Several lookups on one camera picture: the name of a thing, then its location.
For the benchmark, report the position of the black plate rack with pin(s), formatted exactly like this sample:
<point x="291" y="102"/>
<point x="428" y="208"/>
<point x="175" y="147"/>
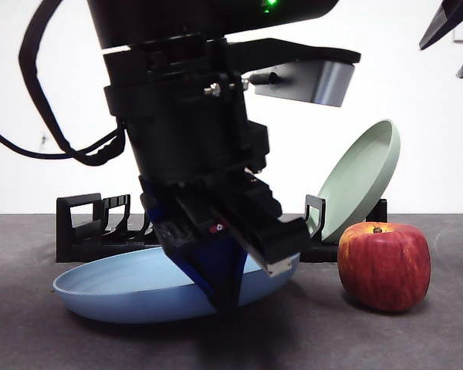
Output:
<point x="81" y="250"/>

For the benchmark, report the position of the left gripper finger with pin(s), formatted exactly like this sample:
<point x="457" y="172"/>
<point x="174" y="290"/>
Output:
<point x="224" y="270"/>
<point x="181" y="262"/>

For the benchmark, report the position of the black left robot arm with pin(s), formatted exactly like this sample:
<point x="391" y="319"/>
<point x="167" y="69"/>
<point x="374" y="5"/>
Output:
<point x="177" y="115"/>

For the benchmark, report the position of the pale grey camera box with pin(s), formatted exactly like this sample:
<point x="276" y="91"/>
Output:
<point x="332" y="81"/>

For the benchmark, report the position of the green plate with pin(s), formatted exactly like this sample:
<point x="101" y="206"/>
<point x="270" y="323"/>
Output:
<point x="355" y="185"/>

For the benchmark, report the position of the red apple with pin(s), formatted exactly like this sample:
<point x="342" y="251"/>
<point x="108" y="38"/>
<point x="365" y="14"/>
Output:
<point x="382" y="270"/>

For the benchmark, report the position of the blue plate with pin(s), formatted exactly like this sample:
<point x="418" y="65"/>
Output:
<point x="119" y="285"/>

